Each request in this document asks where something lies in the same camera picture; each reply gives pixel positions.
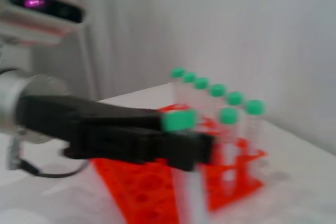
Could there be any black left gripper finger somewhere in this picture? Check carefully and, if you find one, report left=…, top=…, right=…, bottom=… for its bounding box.
left=83, top=125, right=214, bottom=173

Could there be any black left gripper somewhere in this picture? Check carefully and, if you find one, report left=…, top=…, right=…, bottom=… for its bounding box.
left=15, top=94, right=164, bottom=162

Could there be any green capped test tube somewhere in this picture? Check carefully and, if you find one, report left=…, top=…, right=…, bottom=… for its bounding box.
left=245, top=99, right=267, bottom=156
left=160, top=109, right=211, bottom=224
left=170, top=67, right=187, bottom=105
left=219, top=108, right=244, bottom=196
left=183, top=71, right=198, bottom=109
left=209, top=83, right=227, bottom=116
left=194, top=77, right=210, bottom=120
left=227, top=91, right=245, bottom=141

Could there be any orange test tube rack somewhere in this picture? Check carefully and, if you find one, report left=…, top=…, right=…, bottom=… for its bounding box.
left=90, top=103, right=269, bottom=224

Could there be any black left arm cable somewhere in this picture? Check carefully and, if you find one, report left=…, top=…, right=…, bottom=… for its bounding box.
left=7, top=140, right=88, bottom=178

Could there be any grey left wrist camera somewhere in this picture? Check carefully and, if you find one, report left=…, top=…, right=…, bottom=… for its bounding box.
left=0, top=0, right=88, bottom=47

